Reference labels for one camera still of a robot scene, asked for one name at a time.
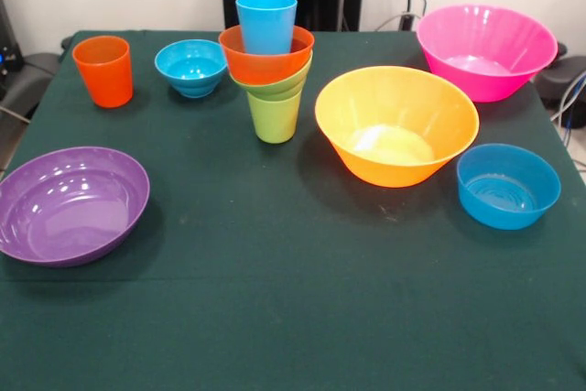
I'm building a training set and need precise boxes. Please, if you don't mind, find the green stepped bowl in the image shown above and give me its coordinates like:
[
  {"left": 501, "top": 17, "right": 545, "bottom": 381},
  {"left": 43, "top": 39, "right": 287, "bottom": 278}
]
[{"left": 228, "top": 50, "right": 314, "bottom": 102}]

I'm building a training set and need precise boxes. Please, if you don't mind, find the orange round bowl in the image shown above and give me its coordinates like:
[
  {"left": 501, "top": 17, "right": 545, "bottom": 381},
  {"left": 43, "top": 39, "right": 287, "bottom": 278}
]
[{"left": 218, "top": 24, "right": 317, "bottom": 86}]

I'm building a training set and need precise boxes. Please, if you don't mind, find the blue plastic cup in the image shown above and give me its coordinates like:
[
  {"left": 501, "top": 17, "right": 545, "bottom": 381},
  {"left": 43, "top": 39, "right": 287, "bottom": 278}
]
[{"left": 234, "top": 0, "right": 298, "bottom": 55}]

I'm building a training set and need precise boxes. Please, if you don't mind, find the green plastic cup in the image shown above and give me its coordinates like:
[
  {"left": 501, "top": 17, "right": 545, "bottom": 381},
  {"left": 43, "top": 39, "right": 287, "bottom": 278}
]
[{"left": 246, "top": 90, "right": 303, "bottom": 144}]

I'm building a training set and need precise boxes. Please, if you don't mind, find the large yellow-orange bowl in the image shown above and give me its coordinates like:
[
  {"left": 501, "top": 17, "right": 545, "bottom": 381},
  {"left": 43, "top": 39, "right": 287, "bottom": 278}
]
[{"left": 314, "top": 65, "right": 481, "bottom": 189}]

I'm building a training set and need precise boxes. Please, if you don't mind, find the light blue stepped bowl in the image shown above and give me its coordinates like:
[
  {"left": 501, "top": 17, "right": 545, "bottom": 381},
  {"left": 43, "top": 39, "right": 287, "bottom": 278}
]
[{"left": 154, "top": 38, "right": 229, "bottom": 99}]

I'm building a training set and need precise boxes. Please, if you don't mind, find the dark green tablecloth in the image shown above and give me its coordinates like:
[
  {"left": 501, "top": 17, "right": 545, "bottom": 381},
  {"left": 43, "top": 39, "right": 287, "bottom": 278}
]
[{"left": 0, "top": 29, "right": 586, "bottom": 391}]

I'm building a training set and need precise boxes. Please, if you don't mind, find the orange plastic cup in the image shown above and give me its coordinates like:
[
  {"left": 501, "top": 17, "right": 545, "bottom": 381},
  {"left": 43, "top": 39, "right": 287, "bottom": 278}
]
[{"left": 71, "top": 35, "right": 135, "bottom": 110}]

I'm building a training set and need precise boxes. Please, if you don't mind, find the blue round bowl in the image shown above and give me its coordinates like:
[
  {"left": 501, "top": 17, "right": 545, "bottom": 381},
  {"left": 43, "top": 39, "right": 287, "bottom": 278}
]
[{"left": 456, "top": 143, "right": 562, "bottom": 231}]

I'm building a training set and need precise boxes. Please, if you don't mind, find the large purple bowl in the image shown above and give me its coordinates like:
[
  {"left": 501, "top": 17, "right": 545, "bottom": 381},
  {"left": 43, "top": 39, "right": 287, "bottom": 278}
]
[{"left": 0, "top": 146, "right": 151, "bottom": 268}]

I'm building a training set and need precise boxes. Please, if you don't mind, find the large pink bowl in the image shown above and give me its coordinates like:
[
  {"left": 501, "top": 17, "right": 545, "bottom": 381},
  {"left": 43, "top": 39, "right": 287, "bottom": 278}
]
[{"left": 415, "top": 3, "right": 559, "bottom": 103}]

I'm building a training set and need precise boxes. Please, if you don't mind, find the black equipment base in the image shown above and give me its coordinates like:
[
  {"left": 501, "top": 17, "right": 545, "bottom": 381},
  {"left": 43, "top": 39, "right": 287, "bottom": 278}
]
[{"left": 533, "top": 40, "right": 586, "bottom": 111}]

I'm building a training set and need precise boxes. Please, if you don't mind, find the black computer case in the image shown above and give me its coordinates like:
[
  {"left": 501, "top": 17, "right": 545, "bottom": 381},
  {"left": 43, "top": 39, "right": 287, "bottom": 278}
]
[{"left": 0, "top": 0, "right": 25, "bottom": 100}]

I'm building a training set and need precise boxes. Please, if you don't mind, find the white cable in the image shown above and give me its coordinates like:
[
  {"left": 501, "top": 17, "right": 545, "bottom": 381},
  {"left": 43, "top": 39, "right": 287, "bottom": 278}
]
[{"left": 373, "top": 12, "right": 420, "bottom": 31}]

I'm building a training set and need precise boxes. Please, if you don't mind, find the grey cable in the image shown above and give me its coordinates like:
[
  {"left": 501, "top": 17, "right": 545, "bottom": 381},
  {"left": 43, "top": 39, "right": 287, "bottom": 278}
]
[{"left": 548, "top": 68, "right": 586, "bottom": 136}]

